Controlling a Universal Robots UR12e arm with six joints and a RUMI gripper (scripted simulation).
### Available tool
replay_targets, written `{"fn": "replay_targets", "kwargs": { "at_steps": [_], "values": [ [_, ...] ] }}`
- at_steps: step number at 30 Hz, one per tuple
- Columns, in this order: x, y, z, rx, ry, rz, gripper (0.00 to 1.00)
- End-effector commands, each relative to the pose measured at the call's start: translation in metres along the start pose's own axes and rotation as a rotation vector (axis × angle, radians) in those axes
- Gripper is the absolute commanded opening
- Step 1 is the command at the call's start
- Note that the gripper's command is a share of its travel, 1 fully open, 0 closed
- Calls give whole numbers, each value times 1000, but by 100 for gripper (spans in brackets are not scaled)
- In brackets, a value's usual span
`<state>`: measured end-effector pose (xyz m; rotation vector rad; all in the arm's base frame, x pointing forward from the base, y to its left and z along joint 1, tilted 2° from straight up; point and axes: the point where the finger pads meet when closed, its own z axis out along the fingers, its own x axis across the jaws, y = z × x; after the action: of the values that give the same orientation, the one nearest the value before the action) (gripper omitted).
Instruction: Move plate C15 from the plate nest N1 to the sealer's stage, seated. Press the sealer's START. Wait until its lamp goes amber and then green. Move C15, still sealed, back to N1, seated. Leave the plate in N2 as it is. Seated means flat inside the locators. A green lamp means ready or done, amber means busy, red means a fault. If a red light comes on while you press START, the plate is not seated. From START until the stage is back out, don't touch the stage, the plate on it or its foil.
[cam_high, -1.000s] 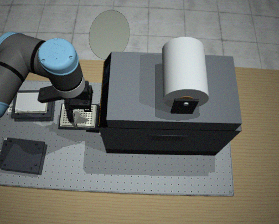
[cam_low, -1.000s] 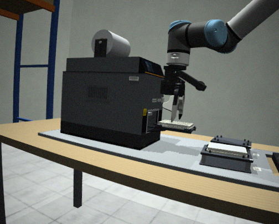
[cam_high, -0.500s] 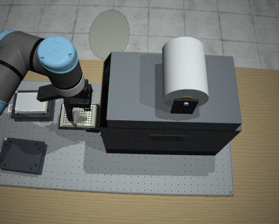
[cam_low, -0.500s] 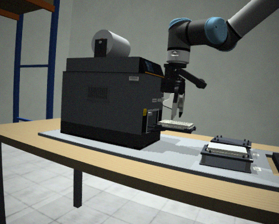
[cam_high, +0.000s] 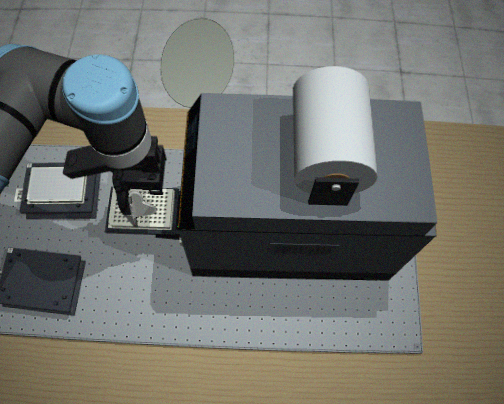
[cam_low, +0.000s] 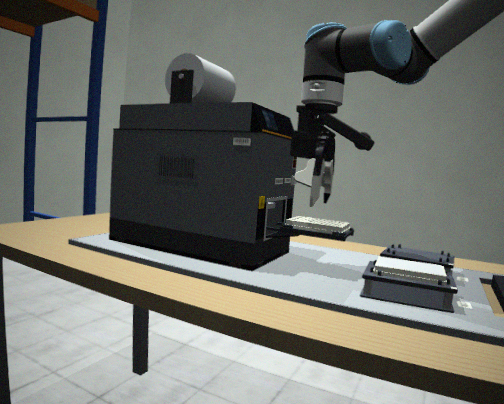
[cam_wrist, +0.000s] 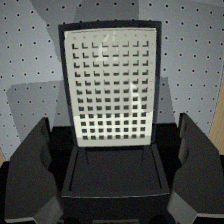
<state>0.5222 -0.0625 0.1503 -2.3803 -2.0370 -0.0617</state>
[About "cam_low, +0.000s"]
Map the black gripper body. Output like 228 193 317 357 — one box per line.
290 103 338 162

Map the white roll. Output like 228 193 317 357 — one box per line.
165 53 236 103

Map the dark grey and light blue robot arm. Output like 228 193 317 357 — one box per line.
301 0 504 151

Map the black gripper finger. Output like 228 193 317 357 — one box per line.
321 154 335 203
294 142 326 207

